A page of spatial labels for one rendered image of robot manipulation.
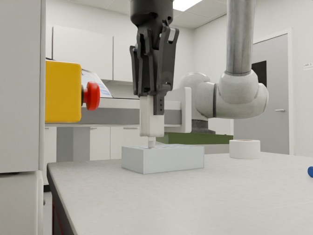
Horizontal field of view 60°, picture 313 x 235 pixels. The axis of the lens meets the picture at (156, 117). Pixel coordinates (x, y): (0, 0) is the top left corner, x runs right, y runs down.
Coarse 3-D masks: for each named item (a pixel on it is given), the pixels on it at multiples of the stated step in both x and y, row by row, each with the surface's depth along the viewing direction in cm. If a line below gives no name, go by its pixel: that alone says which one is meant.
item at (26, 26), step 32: (0, 0) 20; (32, 0) 21; (0, 32) 20; (32, 32) 21; (0, 64) 20; (32, 64) 21; (0, 96) 20; (32, 96) 21; (0, 128) 20; (32, 128) 21; (0, 160) 20; (32, 160) 21
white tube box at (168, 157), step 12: (168, 144) 54; (180, 144) 54; (132, 156) 45; (144, 156) 42; (156, 156) 43; (168, 156) 44; (180, 156) 46; (192, 156) 47; (132, 168) 45; (144, 168) 42; (156, 168) 43; (168, 168) 44; (180, 168) 46; (192, 168) 47
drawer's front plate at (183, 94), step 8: (184, 88) 64; (168, 96) 72; (176, 96) 68; (184, 96) 64; (184, 104) 64; (184, 112) 64; (184, 120) 64; (168, 128) 72; (176, 128) 68; (184, 128) 64
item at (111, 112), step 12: (84, 108) 56; (108, 108) 58; (120, 108) 59; (132, 108) 61; (168, 108) 64; (180, 108) 66; (84, 120) 56; (96, 120) 57; (108, 120) 58; (120, 120) 59; (132, 120) 60; (168, 120) 64; (180, 120) 65
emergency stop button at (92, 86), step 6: (90, 84) 35; (96, 84) 35; (84, 90) 35; (90, 90) 35; (96, 90) 35; (84, 96) 35; (90, 96) 35; (96, 96) 35; (84, 102) 36; (90, 102) 35; (96, 102) 35; (90, 108) 36; (96, 108) 36
